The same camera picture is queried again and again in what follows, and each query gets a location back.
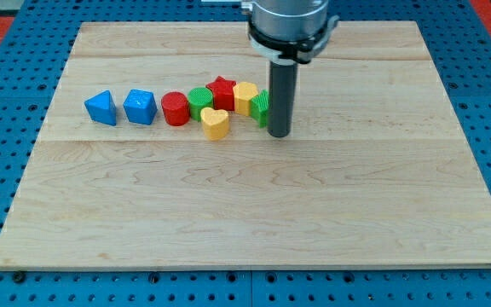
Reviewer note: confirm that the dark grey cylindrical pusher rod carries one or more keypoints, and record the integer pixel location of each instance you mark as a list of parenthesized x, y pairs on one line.
[(282, 88)]

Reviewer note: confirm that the black clamp ring mount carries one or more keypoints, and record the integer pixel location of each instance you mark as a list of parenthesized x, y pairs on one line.
[(286, 53)]

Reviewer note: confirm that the yellow heart block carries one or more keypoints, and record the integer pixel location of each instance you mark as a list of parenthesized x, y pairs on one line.
[(215, 123)]

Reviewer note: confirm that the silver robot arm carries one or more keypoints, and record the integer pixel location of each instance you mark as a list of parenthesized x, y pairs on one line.
[(288, 33)]

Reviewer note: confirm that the yellow hexagon block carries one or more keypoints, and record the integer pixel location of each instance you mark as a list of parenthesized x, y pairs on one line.
[(243, 93)]

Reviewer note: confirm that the green ridged block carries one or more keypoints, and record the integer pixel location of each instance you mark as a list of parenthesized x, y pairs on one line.
[(259, 106)]

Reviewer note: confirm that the red star block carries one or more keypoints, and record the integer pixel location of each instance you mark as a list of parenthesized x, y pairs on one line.
[(223, 93)]

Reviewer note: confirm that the green cylinder block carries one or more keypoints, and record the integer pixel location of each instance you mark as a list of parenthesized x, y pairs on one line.
[(198, 99)]

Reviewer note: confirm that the red cylinder block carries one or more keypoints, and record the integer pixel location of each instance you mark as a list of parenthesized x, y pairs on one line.
[(175, 108)]

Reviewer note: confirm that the wooden board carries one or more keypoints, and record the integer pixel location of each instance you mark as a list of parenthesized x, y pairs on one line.
[(375, 174)]

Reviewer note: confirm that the blue cube block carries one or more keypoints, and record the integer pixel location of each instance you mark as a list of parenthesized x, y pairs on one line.
[(140, 107)]

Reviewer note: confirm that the blue triangle block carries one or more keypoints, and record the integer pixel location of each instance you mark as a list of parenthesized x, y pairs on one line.
[(101, 108)]

